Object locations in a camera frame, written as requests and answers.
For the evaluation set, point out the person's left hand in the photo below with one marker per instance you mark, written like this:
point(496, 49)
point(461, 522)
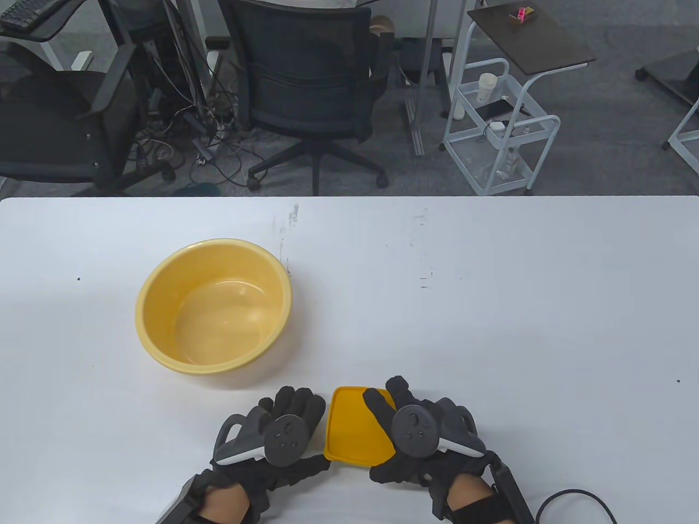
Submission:
point(297, 406)

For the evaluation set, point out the person's right hand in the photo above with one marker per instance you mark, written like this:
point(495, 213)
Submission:
point(453, 469)

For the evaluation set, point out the gray hand controller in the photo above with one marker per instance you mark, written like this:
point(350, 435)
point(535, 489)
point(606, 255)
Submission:
point(414, 431)
point(286, 439)

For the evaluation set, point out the orange plastic lid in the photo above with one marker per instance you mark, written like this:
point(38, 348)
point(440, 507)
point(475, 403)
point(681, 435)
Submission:
point(352, 431)

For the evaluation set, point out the yellow plastic basin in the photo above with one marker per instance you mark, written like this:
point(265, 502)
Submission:
point(218, 327)

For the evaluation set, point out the person's left forearm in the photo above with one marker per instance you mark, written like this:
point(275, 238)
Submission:
point(224, 505)

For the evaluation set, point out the black right wrist sensor box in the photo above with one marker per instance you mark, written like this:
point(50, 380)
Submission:
point(513, 491)

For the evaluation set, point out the black wrist sensor box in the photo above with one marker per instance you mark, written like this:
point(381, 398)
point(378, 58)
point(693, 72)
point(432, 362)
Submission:
point(513, 491)
point(180, 505)

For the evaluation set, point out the black left wrist sensor box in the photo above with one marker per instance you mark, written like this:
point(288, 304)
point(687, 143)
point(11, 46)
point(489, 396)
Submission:
point(180, 505)

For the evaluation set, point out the teal round object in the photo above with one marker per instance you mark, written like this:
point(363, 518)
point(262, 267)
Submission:
point(196, 190)

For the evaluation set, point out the clear plastic bottle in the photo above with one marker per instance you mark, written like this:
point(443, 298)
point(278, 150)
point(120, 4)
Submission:
point(505, 164)

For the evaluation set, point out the black mesh office chair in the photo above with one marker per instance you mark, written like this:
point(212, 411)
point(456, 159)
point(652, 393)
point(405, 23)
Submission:
point(306, 71)

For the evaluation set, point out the white charger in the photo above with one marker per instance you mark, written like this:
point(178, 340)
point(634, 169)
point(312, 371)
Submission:
point(497, 126)

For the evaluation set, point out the white rolling cart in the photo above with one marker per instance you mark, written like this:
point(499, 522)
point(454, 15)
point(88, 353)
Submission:
point(538, 120)

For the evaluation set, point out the black phone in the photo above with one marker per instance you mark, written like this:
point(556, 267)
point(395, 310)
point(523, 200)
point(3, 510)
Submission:
point(499, 109)

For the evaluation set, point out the white paper cup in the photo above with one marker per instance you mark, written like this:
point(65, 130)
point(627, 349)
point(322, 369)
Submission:
point(487, 87)

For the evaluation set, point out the black computer tower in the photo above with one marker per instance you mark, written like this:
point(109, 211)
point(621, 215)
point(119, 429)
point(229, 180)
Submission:
point(158, 60)

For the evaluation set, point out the black padded office chair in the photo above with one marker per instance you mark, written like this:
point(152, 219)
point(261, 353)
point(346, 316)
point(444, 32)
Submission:
point(49, 125)

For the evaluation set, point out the white power strip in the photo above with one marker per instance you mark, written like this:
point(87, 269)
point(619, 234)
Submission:
point(82, 60)

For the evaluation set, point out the dark top side table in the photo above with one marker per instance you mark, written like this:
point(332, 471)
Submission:
point(529, 41)

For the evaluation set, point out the small brown holder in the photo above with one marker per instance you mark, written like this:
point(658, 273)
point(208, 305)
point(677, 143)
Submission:
point(514, 19)

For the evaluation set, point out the gray desk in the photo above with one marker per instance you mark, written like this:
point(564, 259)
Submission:
point(54, 24)

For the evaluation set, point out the pink small item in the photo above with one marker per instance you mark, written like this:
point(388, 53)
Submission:
point(525, 12)

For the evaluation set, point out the dark rolling platform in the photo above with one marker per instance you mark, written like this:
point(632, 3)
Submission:
point(674, 71)

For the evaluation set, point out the black keyboard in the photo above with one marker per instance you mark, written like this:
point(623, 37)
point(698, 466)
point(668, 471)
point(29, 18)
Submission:
point(22, 12)

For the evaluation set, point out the aluminium post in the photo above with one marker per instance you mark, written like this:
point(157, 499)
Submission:
point(423, 82)

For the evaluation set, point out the white metal frame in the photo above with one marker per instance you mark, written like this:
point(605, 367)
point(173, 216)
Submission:
point(682, 128)

